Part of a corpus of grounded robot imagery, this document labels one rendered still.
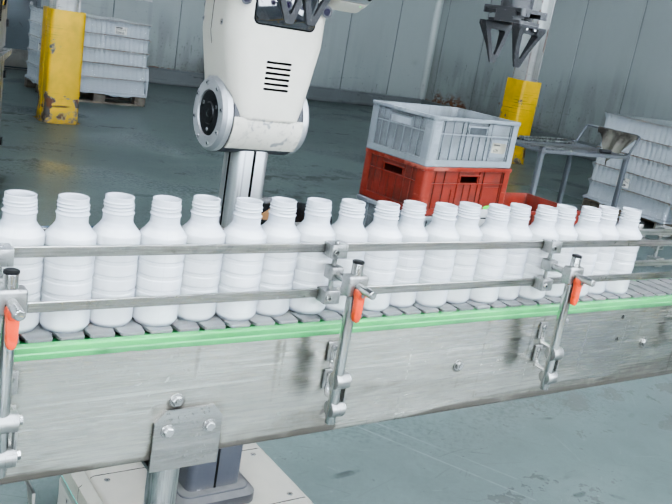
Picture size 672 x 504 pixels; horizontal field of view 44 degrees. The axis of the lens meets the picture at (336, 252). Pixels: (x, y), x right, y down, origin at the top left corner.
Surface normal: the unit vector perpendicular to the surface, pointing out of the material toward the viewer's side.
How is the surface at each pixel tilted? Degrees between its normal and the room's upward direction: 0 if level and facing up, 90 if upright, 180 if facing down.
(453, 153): 90
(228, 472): 90
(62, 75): 90
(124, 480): 0
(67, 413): 90
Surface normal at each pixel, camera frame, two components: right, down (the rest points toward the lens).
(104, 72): 0.59, 0.30
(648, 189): -0.84, 0.01
